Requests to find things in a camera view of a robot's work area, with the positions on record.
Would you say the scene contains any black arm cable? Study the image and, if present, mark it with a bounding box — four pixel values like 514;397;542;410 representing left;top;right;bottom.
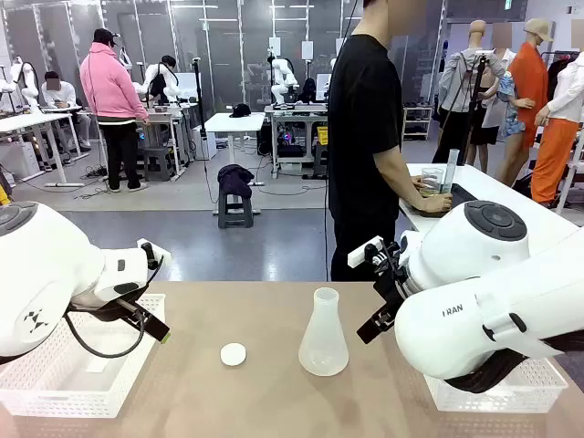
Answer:
63;300;154;360
449;349;530;394

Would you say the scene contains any mannequin in orange dress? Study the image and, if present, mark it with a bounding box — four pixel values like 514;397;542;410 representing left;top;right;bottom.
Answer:
496;17;554;186

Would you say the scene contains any translucent plastic Erlenmeyer flask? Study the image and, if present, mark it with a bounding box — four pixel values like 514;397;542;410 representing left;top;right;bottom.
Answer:
298;287;350;378

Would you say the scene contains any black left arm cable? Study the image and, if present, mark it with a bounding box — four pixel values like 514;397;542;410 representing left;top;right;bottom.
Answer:
63;300;154;360

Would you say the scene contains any seated person in white shirt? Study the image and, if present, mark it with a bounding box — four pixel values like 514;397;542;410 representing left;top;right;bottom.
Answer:
40;70;92;151

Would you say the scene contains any metal frame workbench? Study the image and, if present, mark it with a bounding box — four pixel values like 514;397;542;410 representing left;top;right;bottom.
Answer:
264;103;330;179

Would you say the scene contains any clear graduated cylinder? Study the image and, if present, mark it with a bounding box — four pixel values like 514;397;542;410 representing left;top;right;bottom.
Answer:
441;149;459;195

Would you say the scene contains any white round flask cap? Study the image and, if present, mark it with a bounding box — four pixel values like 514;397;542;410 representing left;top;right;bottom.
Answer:
220;342;247;367

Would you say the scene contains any person's right forearm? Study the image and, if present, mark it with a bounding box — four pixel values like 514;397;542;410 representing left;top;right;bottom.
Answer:
373;150;434;209

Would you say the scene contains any white perforated plastic basket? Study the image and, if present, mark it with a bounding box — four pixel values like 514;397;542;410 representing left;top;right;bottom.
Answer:
423;355;569;414
0;294;168;419

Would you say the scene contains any white shoe shelf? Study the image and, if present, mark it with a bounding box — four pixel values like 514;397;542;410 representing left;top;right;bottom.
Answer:
403;104;434;141

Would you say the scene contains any white standing desk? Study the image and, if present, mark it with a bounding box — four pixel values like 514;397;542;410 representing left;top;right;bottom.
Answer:
204;111;266;188

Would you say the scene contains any long white work table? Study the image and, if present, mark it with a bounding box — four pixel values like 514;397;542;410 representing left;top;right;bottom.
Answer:
0;111;86;188

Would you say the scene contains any dark clothes bundle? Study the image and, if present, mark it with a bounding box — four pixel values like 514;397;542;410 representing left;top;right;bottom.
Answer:
217;163;256;200

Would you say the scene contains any grey step stool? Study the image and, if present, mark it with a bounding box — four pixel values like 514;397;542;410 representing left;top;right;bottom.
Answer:
217;184;255;229

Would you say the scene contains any black camera tripod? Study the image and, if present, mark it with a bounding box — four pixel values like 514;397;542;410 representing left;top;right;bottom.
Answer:
457;49;490;166

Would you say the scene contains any mannequin in orange trousers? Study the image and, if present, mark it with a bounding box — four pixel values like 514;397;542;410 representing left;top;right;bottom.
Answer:
531;49;584;206

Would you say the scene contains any person in pink hoodie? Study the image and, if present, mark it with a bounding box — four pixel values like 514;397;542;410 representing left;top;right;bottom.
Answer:
79;27;151;193

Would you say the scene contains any clear plastic beaker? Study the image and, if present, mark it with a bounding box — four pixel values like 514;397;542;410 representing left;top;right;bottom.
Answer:
420;167;446;197

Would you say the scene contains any mannequin in blue floral dress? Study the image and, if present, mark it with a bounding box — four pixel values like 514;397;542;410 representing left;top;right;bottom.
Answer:
481;22;526;172

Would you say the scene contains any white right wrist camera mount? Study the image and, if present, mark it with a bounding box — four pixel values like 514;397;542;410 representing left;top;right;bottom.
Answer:
347;235;385;270

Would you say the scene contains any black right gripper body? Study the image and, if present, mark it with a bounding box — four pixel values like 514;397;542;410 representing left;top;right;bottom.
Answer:
373;266;412;317

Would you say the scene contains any grey plastic stool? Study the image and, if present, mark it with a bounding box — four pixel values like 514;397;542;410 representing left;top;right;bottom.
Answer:
143;145;178;183

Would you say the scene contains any person's left hand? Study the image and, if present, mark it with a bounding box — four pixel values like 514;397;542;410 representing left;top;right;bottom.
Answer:
411;174;442;193

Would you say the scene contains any black tray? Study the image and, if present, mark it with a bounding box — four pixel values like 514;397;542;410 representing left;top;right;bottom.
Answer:
410;182;480;218

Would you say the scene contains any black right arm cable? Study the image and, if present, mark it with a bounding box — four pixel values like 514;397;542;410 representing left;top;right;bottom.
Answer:
449;349;530;394

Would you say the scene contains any mannequin in grey shirt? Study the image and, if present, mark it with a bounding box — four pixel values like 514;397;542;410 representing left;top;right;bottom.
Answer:
433;20;507;165

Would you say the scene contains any person in black t-shirt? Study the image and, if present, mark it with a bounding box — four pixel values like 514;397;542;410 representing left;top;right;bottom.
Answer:
327;0;428;282

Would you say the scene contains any black light stand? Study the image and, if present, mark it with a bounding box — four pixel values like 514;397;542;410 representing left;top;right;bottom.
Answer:
191;57;207;161

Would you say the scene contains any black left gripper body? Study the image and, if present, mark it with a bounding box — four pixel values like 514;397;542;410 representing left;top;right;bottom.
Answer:
116;297;151;329

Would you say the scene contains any person's right hand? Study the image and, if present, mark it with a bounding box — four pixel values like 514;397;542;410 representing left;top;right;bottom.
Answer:
423;193;454;214

